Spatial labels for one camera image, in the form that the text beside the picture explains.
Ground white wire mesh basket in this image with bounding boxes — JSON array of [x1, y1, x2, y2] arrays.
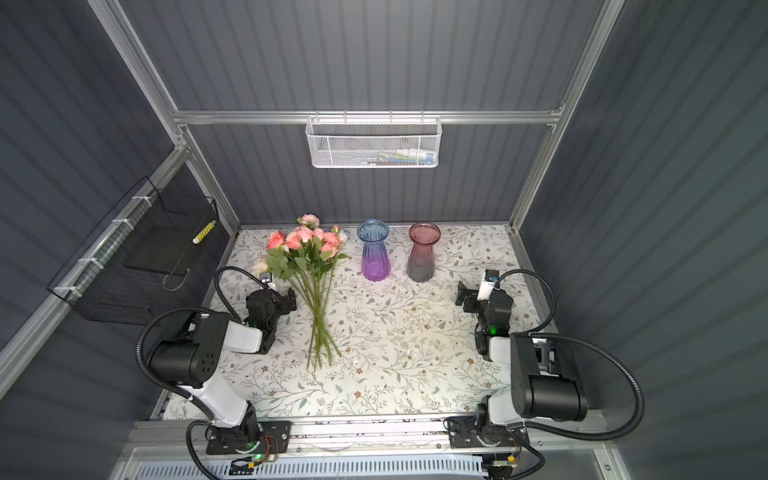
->
[[305, 118, 443, 169]]

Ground bunch of artificial flowers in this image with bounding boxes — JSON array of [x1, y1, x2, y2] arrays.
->
[[251, 214, 346, 370]]

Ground black wire mesh basket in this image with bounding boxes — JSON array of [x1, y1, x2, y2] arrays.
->
[[48, 179, 226, 325]]

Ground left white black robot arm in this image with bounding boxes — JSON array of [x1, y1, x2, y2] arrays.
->
[[135, 289, 297, 454]]

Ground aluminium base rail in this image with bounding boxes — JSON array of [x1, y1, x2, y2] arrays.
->
[[110, 413, 630, 479]]

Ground blue purple glass vase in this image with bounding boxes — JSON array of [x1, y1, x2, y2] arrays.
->
[[357, 219, 391, 282]]

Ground pink red glass vase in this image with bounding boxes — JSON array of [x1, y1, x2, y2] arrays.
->
[[406, 222, 441, 283]]

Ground right black corrugated cable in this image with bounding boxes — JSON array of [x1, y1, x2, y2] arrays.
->
[[494, 268, 646, 443]]

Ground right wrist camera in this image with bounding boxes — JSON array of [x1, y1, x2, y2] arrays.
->
[[477, 269, 500, 301]]

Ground floral patterned table mat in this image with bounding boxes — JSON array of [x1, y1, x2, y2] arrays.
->
[[161, 224, 544, 420]]

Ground tubes in white basket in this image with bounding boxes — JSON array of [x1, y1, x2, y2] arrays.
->
[[359, 148, 438, 167]]

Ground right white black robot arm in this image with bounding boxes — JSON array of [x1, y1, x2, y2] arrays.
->
[[450, 280, 588, 448]]

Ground yellow green marker pen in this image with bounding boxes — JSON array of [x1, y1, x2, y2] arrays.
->
[[192, 220, 217, 245]]

